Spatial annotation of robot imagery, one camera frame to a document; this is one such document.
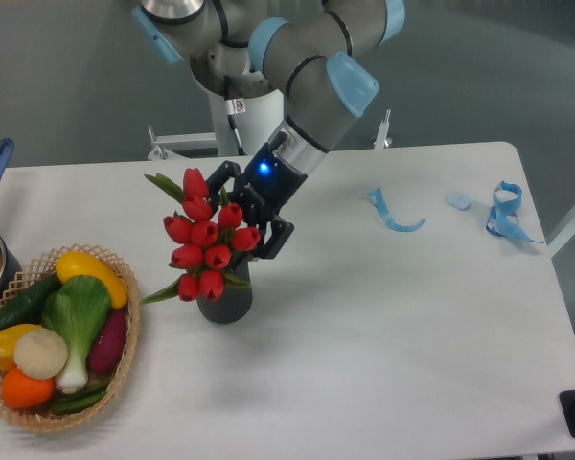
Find woven wicker basket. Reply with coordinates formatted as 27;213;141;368
0;244;140;433

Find blue ribbon strip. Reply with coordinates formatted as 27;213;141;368
365;187;426;233

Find dark grey ribbed vase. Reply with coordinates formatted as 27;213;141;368
196;256;253;324

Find red tulip bouquet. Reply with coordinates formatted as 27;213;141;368
143;168;262;304

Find beige round bun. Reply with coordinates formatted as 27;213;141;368
13;328;68;380

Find white metal base frame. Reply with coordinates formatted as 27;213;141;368
147;108;393;160

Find dark green cucumber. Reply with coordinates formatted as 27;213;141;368
0;273;61;331

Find orange fruit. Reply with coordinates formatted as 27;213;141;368
1;367;55;409

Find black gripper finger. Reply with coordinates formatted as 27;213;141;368
206;161;241;211
232;216;294;266

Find purple sweet potato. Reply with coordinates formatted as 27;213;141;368
88;310;127;374

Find tangled blue ribbon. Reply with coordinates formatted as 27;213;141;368
485;181;544;243

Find green bok choy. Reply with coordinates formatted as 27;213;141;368
41;275;111;394

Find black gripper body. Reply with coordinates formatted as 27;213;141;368
230;143;308;225

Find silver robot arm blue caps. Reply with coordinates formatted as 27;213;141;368
132;1;405;259

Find green bean pods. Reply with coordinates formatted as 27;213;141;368
50;379;109;416

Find light blue bottle cap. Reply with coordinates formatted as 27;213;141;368
446;192;472;211

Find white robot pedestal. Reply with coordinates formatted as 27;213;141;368
207;90;284;156

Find yellow squash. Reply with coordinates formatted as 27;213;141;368
56;250;128;309

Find yellow bell pepper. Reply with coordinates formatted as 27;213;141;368
0;324;40;372

